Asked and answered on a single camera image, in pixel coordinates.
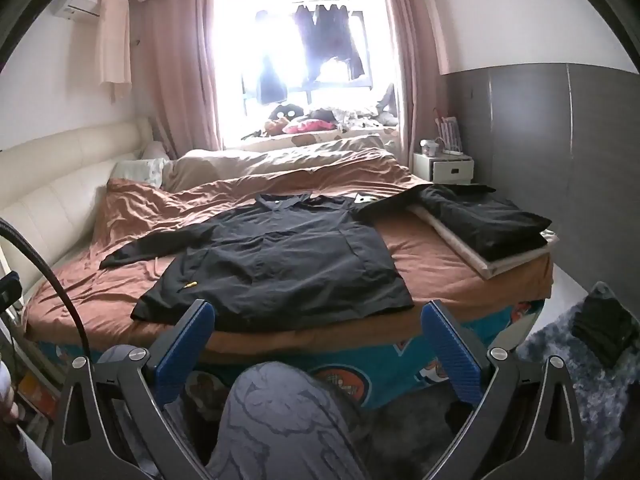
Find black clothes on rug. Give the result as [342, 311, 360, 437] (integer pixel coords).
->
[572, 292, 637, 368]

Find black jacket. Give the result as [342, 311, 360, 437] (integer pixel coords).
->
[100, 187, 441, 333]

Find person's left hand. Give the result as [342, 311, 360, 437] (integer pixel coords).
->
[0, 360, 22, 428]

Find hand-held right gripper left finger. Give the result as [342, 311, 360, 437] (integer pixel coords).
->
[52, 299, 221, 480]

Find grey patterned knee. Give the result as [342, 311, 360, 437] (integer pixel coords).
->
[207, 360, 382, 480]

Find cream padded headboard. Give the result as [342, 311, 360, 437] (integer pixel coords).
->
[0, 117, 153, 291]

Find grey fuzzy rug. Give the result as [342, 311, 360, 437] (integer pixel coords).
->
[517, 294, 640, 466]

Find hanging dark clothes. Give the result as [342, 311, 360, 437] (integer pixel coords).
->
[292, 4, 366, 83]

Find bed with brown duvet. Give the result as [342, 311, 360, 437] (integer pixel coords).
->
[25, 157, 553, 356]

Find white nightstand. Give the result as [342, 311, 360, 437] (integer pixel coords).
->
[412, 151, 474, 186]

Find stack of folded black clothes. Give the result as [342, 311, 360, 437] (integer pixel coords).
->
[419, 184, 552, 262]

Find black plush toy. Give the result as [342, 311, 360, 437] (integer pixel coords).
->
[270, 102, 306, 123]

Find hanging dark garment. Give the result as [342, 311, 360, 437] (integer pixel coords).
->
[255, 10, 289, 106]

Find cream hanging cloth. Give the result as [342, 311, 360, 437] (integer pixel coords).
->
[96, 0, 134, 104]

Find beige blanket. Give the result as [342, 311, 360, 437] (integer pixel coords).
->
[165, 134, 401, 193]

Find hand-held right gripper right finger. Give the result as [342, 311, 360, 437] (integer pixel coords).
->
[421, 300, 583, 480]

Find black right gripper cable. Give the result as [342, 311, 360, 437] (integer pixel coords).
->
[0, 217, 94, 361]

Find pink plush toy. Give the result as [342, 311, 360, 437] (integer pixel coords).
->
[285, 119, 336, 136]

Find white patterned pillow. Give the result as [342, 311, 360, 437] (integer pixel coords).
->
[112, 157, 171, 189]

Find pink curtain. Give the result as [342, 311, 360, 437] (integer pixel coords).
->
[380, 0, 444, 171]
[127, 0, 221, 153]

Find white folded cloth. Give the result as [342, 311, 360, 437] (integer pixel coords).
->
[407, 205, 561, 279]

